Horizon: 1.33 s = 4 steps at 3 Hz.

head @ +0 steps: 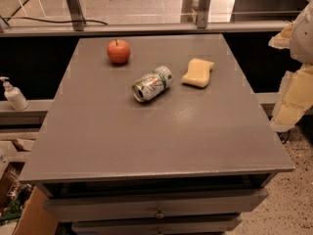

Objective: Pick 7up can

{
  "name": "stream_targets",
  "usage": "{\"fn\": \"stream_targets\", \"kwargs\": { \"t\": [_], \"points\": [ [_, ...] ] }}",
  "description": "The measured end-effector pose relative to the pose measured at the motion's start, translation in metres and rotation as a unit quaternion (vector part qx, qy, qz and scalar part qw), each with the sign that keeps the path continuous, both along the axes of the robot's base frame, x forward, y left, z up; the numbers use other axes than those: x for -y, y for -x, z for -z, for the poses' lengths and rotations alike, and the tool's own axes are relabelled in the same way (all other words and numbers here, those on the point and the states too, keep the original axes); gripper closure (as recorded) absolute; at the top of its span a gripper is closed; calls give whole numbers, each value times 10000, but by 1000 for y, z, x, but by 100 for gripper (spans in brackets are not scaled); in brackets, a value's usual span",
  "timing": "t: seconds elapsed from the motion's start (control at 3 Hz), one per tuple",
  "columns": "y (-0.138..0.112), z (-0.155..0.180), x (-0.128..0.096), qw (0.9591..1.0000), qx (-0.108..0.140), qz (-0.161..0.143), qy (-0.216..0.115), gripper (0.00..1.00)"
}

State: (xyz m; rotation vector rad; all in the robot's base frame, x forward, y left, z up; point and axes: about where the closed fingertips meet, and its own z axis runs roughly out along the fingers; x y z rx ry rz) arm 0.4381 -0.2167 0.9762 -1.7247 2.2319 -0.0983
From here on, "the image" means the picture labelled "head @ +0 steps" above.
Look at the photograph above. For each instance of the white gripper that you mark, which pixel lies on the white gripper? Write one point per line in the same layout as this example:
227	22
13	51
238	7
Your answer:
303	38

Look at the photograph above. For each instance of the crushed 7up can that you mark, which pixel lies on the crushed 7up can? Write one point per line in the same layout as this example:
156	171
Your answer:
152	84

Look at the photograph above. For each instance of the yellow sponge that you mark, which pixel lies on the yellow sponge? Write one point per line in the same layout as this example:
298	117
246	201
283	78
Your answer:
198	73

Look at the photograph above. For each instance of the grey drawer cabinet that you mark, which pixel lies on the grey drawer cabinet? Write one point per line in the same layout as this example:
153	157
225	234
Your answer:
97	140

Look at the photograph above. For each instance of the red apple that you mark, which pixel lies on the red apple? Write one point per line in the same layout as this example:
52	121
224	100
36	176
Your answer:
118	51

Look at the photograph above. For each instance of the lower grey drawer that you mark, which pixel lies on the lower grey drawer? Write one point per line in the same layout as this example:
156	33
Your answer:
179	225

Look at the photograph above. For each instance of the grey drawer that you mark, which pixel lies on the grey drawer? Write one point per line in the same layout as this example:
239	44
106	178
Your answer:
156	205
179	225

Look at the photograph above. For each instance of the top grey drawer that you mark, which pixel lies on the top grey drawer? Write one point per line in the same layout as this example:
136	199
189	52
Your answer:
156	205

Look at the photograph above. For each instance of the white pump bottle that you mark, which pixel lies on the white pump bottle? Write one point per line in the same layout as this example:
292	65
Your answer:
13	95

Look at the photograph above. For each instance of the cardboard box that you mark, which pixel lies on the cardboard box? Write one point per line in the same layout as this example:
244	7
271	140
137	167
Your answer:
35	220

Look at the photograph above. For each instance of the metal railing frame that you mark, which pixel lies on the metal railing frame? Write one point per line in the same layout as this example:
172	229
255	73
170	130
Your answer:
131	17

